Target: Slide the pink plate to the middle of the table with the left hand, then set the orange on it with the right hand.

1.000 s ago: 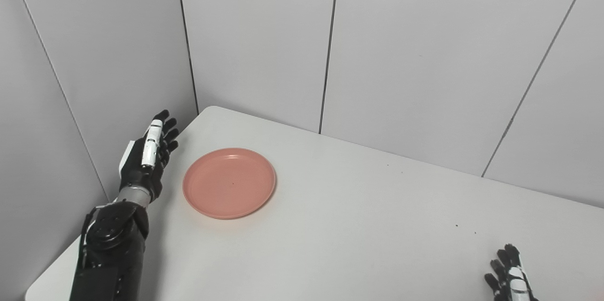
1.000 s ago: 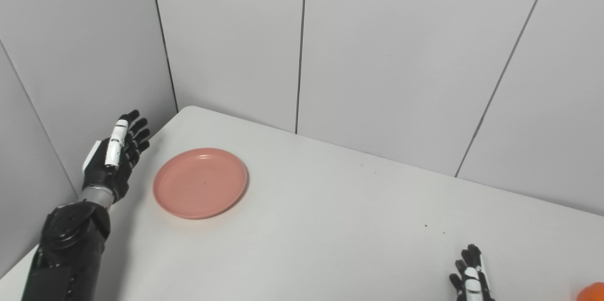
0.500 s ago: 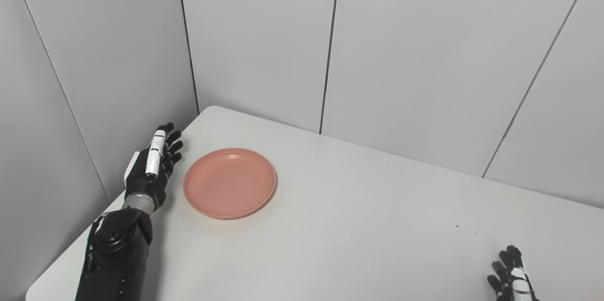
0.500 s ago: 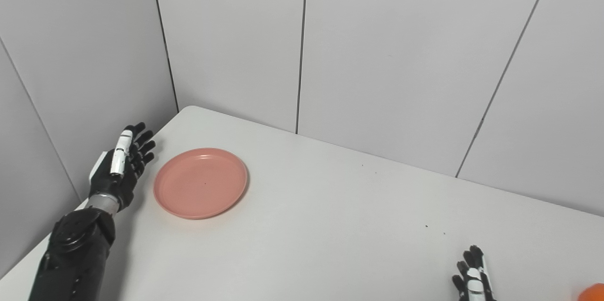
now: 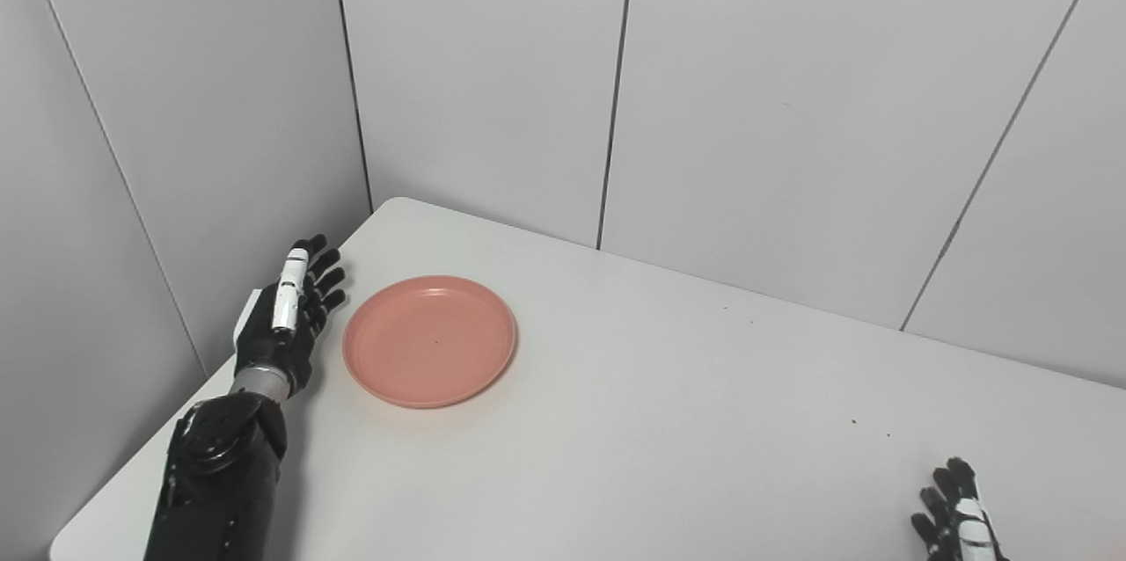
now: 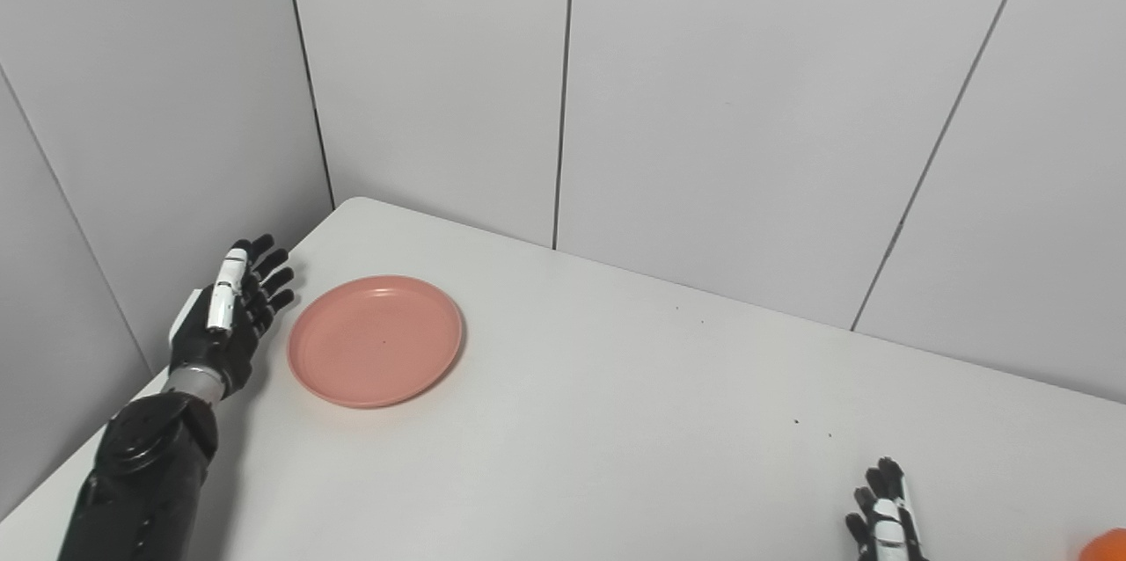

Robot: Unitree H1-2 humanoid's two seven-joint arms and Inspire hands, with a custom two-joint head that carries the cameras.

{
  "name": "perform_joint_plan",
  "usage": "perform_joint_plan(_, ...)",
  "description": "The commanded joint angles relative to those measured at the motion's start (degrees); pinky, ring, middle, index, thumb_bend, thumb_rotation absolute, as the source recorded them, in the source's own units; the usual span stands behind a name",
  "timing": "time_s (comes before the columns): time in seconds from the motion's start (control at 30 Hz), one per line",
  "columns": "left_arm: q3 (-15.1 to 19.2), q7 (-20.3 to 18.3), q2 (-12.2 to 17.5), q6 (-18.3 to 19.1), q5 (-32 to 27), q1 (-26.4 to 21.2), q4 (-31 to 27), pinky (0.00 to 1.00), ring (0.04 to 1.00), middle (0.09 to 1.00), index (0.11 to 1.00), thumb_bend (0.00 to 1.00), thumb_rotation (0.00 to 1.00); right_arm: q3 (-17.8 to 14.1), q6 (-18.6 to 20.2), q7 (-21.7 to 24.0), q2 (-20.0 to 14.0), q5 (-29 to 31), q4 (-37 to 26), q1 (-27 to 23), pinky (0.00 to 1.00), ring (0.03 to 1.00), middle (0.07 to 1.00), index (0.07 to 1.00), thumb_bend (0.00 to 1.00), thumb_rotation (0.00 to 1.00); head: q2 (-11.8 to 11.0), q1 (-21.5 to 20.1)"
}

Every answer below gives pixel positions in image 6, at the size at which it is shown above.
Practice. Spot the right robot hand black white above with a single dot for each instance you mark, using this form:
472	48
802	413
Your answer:
888	530

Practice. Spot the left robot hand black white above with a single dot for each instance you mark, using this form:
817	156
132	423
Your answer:
220	341

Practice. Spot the pink round plate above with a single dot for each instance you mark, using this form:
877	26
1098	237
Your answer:
376	341

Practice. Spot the orange fruit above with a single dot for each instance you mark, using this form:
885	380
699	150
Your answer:
1107	548

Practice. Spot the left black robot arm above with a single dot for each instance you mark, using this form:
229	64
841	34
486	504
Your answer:
141	473

